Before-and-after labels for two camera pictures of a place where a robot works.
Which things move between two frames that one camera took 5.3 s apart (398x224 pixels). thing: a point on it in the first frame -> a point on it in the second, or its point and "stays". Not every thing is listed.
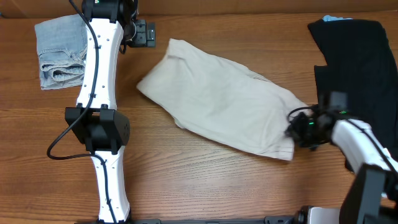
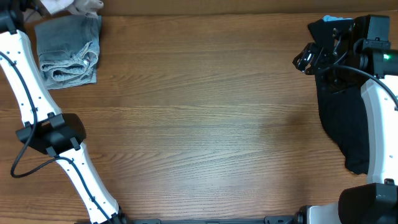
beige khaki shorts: (222, 98) -> (89, 8)
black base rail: (281, 219) stays
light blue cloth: (329, 18) stays
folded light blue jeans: (63, 46) stays
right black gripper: (296, 130) -> (336, 42)
